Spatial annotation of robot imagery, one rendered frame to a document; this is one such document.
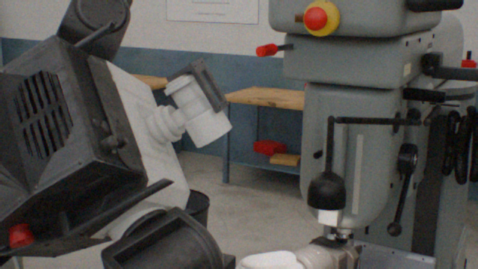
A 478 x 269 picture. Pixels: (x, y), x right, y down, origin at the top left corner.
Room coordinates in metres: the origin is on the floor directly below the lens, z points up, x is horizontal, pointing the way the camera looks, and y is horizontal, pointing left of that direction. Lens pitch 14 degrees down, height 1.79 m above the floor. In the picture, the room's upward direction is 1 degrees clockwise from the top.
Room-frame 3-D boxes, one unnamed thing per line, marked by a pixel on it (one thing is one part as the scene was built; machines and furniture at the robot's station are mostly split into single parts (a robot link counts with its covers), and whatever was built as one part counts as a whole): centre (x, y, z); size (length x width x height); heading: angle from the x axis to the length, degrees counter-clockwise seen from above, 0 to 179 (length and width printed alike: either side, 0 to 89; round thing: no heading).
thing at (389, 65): (1.21, -0.27, 1.68); 0.34 x 0.24 x 0.10; 152
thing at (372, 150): (1.18, -0.25, 1.47); 0.21 x 0.19 x 0.32; 62
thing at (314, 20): (0.95, -0.13, 1.76); 0.04 x 0.03 x 0.04; 62
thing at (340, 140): (1.08, -0.20, 1.45); 0.04 x 0.04 x 0.21; 62
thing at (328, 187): (0.98, -0.17, 1.45); 0.07 x 0.07 x 0.06
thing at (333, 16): (0.97, -0.14, 1.76); 0.06 x 0.02 x 0.06; 62
